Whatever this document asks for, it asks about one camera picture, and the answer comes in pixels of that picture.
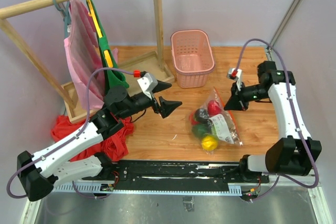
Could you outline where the clear zip top bag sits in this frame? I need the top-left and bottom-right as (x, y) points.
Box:
(187, 88), (243, 148)

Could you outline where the grey slotted cable duct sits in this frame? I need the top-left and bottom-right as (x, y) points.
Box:
(51, 184), (243, 196)

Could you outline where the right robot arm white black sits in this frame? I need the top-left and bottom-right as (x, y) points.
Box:
(224, 61), (322, 182)

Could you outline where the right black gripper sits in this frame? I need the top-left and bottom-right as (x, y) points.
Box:
(224, 80), (269, 111)

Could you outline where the dark green fake vegetable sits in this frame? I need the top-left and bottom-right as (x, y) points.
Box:
(191, 124), (211, 139)

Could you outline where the red fake tomato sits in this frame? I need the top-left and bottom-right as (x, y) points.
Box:
(188, 112), (199, 125)

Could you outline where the pink hanging garment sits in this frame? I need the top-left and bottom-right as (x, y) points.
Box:
(64, 0), (105, 110)

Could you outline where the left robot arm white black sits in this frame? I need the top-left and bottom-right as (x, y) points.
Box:
(15, 77), (182, 201)

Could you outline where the crumpled red cloth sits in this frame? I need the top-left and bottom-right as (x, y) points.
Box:
(50, 115), (134, 162)

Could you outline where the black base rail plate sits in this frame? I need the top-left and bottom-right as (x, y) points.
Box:
(84, 160), (269, 191)

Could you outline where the pink plastic basket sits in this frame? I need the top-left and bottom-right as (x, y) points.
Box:
(171, 29), (215, 88)

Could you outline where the green hanging garment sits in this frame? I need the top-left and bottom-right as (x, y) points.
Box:
(87, 0), (129, 93)

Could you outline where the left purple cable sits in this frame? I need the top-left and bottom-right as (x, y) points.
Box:
(6, 67), (140, 199)

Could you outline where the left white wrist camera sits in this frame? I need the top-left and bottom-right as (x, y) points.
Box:
(137, 73), (158, 96)

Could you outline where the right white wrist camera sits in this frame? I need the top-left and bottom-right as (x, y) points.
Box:
(227, 68), (243, 90)

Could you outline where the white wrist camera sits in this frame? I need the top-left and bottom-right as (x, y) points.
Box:
(137, 73), (158, 96)
(227, 68), (243, 90)

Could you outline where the yellow clothes hanger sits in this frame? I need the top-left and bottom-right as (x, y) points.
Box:
(86, 0), (113, 67)

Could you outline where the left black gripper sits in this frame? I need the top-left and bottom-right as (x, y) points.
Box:
(119, 80), (183, 120)

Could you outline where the wooden clothes rack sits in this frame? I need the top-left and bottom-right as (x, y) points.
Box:
(1, 0), (175, 123)

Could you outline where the teal clothes hanger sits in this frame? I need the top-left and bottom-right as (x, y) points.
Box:
(52, 0), (71, 38)

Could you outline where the red fake pepper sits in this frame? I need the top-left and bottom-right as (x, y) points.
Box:
(207, 100), (222, 116)

